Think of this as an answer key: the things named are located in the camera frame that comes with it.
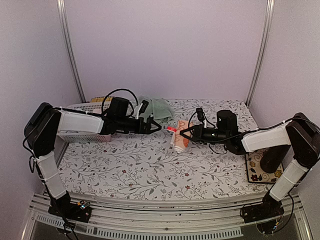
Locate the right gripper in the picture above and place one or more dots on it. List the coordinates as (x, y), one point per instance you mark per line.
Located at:
(198, 130)

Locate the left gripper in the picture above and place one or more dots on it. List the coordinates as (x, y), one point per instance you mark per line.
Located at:
(141, 130)

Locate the orange patterned towel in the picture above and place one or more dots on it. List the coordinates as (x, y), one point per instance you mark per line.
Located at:
(178, 142)

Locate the green towel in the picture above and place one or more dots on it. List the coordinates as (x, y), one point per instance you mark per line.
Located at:
(158, 108)

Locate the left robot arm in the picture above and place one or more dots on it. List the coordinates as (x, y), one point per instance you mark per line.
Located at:
(41, 131)

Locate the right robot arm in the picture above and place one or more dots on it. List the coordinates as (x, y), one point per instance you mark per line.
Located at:
(298, 133)

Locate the dark cylinder roll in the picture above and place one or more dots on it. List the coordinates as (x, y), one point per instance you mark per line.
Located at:
(273, 157)

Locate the floral tablecloth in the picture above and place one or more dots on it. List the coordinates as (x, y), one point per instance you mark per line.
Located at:
(146, 167)

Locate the white plastic basket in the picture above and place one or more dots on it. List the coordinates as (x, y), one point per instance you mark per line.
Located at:
(82, 135)

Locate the woven straw brush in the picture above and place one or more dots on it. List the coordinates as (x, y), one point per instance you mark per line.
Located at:
(100, 99)

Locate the floral ceramic tray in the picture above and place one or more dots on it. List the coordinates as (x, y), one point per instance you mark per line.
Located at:
(255, 174)

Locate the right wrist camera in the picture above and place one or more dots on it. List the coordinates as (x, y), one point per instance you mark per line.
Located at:
(227, 122)

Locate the metal front rail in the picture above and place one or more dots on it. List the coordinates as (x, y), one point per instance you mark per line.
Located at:
(206, 219)

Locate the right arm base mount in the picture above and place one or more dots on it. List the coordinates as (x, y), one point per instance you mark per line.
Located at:
(258, 212)

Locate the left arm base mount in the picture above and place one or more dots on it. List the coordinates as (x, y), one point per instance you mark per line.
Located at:
(80, 211)

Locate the right metal frame post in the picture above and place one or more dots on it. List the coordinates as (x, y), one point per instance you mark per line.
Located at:
(268, 17)

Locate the metal frame post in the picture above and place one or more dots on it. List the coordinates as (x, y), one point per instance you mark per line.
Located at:
(61, 7)
(268, 17)

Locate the left metal frame post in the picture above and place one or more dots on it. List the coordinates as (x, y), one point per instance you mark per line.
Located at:
(61, 7)

